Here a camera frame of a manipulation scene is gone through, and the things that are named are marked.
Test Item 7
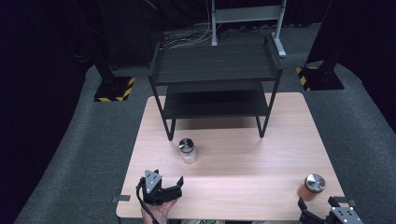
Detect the black two-tier shelf rack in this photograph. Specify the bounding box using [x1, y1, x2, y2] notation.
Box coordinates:
[147, 34, 285, 142]

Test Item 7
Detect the person's left hand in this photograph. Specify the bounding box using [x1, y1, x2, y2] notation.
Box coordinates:
[140, 199, 179, 224]

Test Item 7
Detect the grey tape tab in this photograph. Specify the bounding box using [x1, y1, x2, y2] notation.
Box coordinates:
[111, 194, 132, 203]

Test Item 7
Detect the glass jar of orange powder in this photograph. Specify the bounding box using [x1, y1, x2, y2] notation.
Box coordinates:
[296, 173, 327, 202]

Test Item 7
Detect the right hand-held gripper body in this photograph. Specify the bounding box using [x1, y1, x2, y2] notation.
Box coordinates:
[307, 206, 365, 224]

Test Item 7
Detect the glass jar of white powder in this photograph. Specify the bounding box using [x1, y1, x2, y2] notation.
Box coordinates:
[177, 137, 198, 165]

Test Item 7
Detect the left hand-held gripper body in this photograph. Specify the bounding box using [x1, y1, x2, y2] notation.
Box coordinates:
[138, 169, 183, 206]

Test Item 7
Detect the bundle of floor cables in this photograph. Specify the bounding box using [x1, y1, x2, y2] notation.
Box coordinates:
[161, 21, 261, 50]

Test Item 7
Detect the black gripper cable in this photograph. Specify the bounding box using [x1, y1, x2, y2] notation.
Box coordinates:
[135, 177, 161, 224]

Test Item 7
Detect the black stand with striped base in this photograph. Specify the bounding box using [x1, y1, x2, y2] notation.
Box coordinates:
[294, 0, 346, 92]
[90, 46, 136, 104]

